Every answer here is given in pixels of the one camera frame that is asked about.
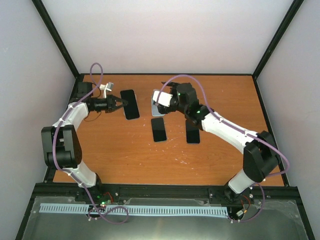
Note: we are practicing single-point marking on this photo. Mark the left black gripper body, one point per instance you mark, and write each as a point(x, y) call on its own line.
point(110, 104)

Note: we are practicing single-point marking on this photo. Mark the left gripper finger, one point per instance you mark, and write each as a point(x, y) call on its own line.
point(115, 106)
point(119, 100)

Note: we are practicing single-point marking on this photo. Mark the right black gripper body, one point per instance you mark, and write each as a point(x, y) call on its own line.
point(164, 111)

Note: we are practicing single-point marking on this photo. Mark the light blue phone case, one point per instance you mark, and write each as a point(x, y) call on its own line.
point(154, 109)

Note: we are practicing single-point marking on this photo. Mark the blue phone black screen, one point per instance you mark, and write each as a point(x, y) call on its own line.
point(192, 133)

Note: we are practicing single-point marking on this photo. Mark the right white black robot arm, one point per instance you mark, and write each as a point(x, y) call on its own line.
point(260, 155)

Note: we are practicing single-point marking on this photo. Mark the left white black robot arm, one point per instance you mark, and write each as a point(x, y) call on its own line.
point(60, 143)

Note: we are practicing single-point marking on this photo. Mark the metal front plate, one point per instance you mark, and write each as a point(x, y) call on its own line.
point(265, 220)

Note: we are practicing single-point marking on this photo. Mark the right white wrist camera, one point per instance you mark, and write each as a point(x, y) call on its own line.
point(162, 98)

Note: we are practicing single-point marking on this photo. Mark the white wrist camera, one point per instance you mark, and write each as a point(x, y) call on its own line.
point(105, 88)
point(162, 98)

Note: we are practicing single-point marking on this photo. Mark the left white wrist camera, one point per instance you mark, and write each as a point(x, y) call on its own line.
point(105, 88)

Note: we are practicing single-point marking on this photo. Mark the left black frame post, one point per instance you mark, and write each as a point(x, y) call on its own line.
point(47, 20)

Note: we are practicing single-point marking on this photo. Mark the black frame post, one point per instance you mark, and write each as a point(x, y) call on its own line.
point(47, 20)
point(285, 23)

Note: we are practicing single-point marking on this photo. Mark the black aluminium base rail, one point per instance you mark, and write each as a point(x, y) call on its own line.
point(118, 193)

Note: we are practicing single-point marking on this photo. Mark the light blue cable duct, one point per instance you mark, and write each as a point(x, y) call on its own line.
point(139, 210)

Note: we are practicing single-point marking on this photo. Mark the right black frame post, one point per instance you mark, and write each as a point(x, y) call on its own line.
point(285, 23)

